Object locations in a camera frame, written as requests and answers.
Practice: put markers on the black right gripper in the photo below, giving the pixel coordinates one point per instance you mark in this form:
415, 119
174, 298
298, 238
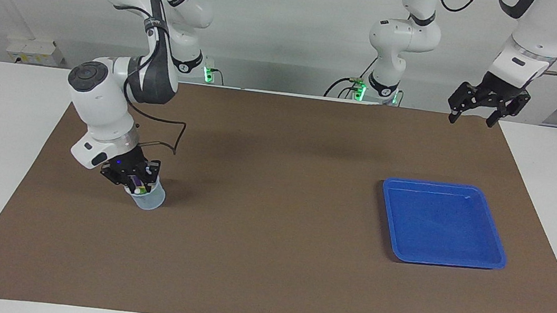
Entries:
128, 162

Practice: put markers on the translucent plastic cup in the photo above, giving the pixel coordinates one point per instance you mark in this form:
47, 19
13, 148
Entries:
150, 202

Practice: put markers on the brown table mat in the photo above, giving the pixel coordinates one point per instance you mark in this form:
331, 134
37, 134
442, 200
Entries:
265, 261

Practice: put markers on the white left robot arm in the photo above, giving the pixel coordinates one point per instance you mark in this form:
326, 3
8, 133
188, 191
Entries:
404, 39

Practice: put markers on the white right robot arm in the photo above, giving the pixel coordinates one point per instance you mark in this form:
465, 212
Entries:
104, 103

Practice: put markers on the blue plastic tray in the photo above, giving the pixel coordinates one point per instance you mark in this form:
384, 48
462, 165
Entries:
439, 229

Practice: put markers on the purple pen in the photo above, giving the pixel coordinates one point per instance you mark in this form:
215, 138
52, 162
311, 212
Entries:
136, 181

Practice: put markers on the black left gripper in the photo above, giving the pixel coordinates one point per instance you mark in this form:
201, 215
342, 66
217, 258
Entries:
499, 90

